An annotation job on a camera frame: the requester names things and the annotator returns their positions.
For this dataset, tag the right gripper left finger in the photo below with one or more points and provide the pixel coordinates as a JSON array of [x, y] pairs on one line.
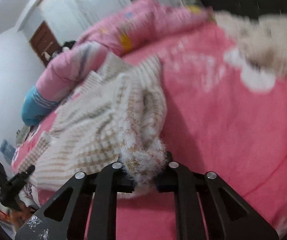
[[83, 208]]

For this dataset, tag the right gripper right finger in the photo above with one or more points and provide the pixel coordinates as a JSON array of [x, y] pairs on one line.
[[206, 207]]

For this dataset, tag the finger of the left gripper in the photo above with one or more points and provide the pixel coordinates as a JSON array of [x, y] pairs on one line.
[[9, 189]]

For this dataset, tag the beige white houndstooth coat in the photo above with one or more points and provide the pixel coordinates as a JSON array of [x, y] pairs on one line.
[[116, 115]]

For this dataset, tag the person's left hand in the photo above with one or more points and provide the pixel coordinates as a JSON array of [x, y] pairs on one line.
[[18, 218]]

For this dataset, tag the blue patterned bag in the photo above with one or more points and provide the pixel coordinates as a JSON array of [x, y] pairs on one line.
[[7, 150]]

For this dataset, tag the green patterned mat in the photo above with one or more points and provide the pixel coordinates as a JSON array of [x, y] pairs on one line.
[[22, 134]]

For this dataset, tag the black bag behind duvet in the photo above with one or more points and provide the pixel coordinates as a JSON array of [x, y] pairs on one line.
[[66, 46]]

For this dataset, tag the brown wooden door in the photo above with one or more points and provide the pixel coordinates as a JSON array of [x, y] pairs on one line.
[[44, 43]]

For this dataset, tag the pink and blue duvet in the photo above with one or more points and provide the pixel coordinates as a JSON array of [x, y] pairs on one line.
[[141, 22]]

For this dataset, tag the cream fluffy garment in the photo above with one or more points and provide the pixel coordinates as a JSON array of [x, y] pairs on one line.
[[262, 42]]

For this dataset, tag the white wardrobe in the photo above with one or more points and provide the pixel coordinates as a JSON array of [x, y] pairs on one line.
[[68, 19]]

